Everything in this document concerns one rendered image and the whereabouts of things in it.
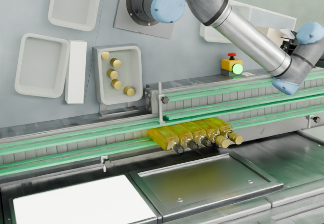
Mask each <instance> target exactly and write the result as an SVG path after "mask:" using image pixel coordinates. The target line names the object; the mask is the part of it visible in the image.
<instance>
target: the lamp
mask: <svg viewBox="0 0 324 224"><path fill-rule="evenodd" d="M242 71H243V68H242V66H241V65H240V64H234V65H233V66H232V72H233V73H236V74H240V73H241V72H242Z"/></svg>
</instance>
